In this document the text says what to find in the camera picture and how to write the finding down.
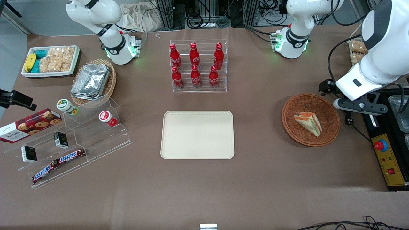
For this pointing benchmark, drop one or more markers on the small black carton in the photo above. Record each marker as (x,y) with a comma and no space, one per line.
(60,140)
(29,154)

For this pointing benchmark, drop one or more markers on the steel food pan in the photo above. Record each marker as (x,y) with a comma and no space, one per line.
(401,118)

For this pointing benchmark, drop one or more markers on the triangular sandwich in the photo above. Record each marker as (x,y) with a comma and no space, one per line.
(308,123)

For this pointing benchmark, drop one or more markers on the red lid yogurt cup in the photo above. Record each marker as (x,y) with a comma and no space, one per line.
(106,117)

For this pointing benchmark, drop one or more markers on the yellow emergency stop panel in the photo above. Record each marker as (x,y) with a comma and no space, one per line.
(391,163)

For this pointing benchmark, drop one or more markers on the teal snack pack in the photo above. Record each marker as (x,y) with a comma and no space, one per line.
(41,53)
(36,66)

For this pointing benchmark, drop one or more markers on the Snickers chocolate bar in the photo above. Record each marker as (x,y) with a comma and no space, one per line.
(44,172)
(72,156)

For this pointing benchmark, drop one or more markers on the bagged fried snack pack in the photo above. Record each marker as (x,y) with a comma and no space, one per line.
(357,58)
(359,47)

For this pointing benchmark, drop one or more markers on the yellow snack pack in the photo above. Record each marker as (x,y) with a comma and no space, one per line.
(29,62)

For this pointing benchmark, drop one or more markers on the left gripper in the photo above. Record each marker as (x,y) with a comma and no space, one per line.
(326,87)

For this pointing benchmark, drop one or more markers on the small silver metal block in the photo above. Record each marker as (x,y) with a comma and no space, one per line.
(208,226)

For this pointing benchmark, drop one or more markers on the light oval wicker basket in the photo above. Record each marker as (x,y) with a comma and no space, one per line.
(111,83)

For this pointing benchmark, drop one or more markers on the aluminium frame post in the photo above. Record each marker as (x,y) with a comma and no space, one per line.
(250,12)
(164,12)

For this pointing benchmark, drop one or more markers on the white rectangular plastic bin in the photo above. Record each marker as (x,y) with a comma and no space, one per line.
(76,60)

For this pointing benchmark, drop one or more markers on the clear acrylic step stand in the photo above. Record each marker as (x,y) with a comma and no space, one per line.
(96,137)

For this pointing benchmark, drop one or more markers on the brown round wicker basket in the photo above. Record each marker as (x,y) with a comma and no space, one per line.
(326,111)

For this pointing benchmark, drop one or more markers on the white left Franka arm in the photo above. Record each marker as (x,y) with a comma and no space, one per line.
(381,44)

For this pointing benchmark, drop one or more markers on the clear acrylic bottle rack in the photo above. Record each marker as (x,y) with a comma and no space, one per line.
(204,89)

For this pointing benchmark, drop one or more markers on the red tartan cookie box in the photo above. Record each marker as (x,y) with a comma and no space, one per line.
(30,125)

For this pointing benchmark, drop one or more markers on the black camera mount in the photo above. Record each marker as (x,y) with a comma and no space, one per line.
(17,99)

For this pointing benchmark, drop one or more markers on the green lid yogurt cup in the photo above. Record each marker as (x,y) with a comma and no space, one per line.
(65,106)

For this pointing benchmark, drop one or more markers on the clear rice cracker pack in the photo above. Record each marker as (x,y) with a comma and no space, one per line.
(60,65)
(44,65)
(62,52)

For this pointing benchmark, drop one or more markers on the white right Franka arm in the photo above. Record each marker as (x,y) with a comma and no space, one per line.
(96,14)

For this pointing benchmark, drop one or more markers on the beige plastic tray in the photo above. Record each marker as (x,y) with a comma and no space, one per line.
(196,135)

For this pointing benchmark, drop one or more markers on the crumpled beige cloth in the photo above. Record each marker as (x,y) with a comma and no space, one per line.
(134,17)

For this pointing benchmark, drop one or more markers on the aluminium foil tray stack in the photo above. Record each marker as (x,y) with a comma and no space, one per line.
(91,81)

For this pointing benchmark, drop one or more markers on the black warmer appliance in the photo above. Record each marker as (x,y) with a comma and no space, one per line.
(383,126)

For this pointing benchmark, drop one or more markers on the red cola bottle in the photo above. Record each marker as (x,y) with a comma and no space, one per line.
(177,79)
(175,58)
(213,78)
(194,57)
(196,77)
(218,57)

